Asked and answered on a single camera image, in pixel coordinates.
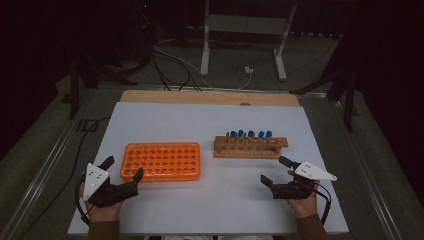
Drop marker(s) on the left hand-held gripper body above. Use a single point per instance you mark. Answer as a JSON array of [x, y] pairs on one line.
[[95, 178]]

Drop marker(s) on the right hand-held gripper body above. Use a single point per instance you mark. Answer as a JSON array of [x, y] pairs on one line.
[[313, 172]]

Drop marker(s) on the wooden test tube rack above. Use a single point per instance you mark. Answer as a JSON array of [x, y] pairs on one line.
[[281, 142]]

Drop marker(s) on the orange plastic test tube rack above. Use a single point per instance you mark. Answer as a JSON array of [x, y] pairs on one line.
[[160, 163]]

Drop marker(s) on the blue-capped glass test tube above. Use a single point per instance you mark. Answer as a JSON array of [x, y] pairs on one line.
[[268, 133], [250, 133], [232, 134], [261, 134], [240, 133]]

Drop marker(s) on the person's right hand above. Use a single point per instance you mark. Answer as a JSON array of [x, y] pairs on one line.
[[303, 207]]

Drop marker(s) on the person's left hand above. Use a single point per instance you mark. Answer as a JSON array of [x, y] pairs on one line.
[[105, 213]]

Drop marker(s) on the black tripod stand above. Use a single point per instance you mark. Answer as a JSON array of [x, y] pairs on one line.
[[74, 93], [349, 106]]

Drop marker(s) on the white plug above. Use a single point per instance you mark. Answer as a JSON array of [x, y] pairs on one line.
[[249, 69]]

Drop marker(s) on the grey metal stand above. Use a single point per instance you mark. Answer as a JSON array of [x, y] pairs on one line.
[[205, 50]]

